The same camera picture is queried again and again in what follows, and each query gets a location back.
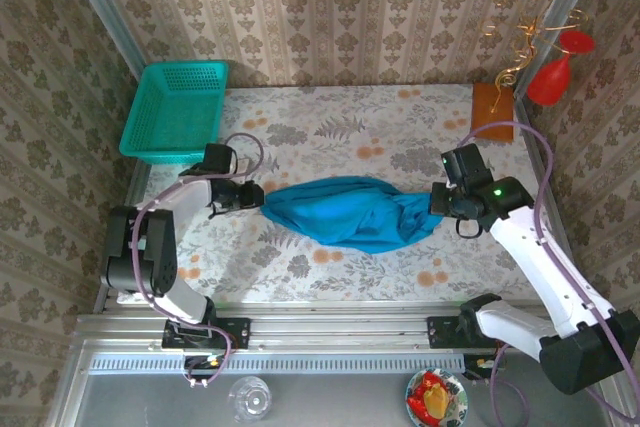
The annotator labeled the clear drinking glass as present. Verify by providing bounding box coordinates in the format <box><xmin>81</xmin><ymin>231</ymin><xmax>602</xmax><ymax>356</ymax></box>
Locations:
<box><xmin>228</xmin><ymin>375</ymin><xmax>273</xmax><ymax>424</ymax></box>

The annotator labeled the black electronics box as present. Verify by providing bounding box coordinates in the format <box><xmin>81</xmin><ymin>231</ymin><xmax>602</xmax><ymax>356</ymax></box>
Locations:
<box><xmin>183</xmin><ymin>354</ymin><xmax>227</xmax><ymax>382</ymax></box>
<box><xmin>462</xmin><ymin>354</ymin><xmax>507</xmax><ymax>382</ymax></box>

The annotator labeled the floral tablecloth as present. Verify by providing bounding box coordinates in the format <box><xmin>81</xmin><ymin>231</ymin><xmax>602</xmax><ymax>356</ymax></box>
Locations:
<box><xmin>117</xmin><ymin>84</ymin><xmax>574</xmax><ymax>305</ymax></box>

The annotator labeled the blue t-shirt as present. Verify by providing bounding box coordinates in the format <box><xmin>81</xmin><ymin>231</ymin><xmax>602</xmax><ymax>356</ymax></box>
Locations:
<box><xmin>260</xmin><ymin>175</ymin><xmax>446</xmax><ymax>256</ymax></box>

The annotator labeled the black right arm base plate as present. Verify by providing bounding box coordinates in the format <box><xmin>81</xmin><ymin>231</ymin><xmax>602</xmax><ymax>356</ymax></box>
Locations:
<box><xmin>426</xmin><ymin>315</ymin><xmax>506</xmax><ymax>351</ymax></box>

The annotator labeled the yellow toy fruit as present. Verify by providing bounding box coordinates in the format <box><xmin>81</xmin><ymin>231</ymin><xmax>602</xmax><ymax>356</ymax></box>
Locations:
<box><xmin>423</xmin><ymin>382</ymin><xmax>449</xmax><ymax>419</ymax></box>

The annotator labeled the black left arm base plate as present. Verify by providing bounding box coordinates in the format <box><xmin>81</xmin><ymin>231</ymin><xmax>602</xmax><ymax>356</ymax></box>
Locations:
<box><xmin>162</xmin><ymin>316</ymin><xmax>251</xmax><ymax>351</ymax></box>

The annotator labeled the gold wire stand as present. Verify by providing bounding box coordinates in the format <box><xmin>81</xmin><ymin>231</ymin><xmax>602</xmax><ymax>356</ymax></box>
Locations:
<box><xmin>482</xmin><ymin>0</ymin><xmax>590</xmax><ymax>114</ymax></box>

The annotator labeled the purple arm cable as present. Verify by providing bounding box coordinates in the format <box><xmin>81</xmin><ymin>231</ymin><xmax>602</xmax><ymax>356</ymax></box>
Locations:
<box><xmin>458</xmin><ymin>120</ymin><xmax>640</xmax><ymax>426</ymax></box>
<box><xmin>129</xmin><ymin>132</ymin><xmax>266</xmax><ymax>390</ymax></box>

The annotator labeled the plate with red fruit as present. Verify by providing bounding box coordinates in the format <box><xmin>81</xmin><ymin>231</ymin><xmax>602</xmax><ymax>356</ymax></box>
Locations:
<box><xmin>404</xmin><ymin>367</ymin><xmax>470</xmax><ymax>427</ymax></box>

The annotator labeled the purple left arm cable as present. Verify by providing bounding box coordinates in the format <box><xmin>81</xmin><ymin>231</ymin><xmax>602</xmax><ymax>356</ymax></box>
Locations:
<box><xmin>129</xmin><ymin>132</ymin><xmax>266</xmax><ymax>390</ymax></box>

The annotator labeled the red toy food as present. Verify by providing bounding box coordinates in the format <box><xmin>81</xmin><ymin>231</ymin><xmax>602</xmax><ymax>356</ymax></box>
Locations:
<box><xmin>407</xmin><ymin>371</ymin><xmax>447</xmax><ymax>422</ymax></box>

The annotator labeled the teal plastic basket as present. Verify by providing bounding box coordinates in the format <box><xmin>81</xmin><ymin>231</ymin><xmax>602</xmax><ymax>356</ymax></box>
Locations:
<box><xmin>118</xmin><ymin>60</ymin><xmax>230</xmax><ymax>166</ymax></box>

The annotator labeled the brown wooden base block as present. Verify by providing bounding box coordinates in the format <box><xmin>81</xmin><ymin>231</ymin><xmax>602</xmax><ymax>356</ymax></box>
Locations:
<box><xmin>470</xmin><ymin>82</ymin><xmax>516</xmax><ymax>144</ymax></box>

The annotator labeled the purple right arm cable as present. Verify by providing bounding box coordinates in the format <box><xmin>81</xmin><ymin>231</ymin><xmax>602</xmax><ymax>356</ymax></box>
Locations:
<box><xmin>458</xmin><ymin>120</ymin><xmax>640</xmax><ymax>426</ymax></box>

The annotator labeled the red wine glass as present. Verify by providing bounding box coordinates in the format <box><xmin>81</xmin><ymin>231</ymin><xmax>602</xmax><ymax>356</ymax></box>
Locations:
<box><xmin>526</xmin><ymin>30</ymin><xmax>596</xmax><ymax>107</ymax></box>

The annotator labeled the grey slotted cable duct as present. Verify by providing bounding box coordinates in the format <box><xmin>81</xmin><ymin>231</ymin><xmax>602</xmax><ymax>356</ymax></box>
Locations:
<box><xmin>87</xmin><ymin>352</ymin><xmax>467</xmax><ymax>374</ymax></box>

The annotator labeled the aluminium frame rail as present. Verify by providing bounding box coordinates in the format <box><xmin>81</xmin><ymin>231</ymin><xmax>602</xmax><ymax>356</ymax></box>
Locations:
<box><xmin>74</xmin><ymin>302</ymin><xmax>615</xmax><ymax>354</ymax></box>

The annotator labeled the aluminium corner post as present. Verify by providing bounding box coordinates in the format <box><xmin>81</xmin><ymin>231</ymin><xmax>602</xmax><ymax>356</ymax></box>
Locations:
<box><xmin>55</xmin><ymin>0</ymin><xmax>147</xmax><ymax>82</ymax></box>
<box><xmin>514</xmin><ymin>0</ymin><xmax>610</xmax><ymax>101</ymax></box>

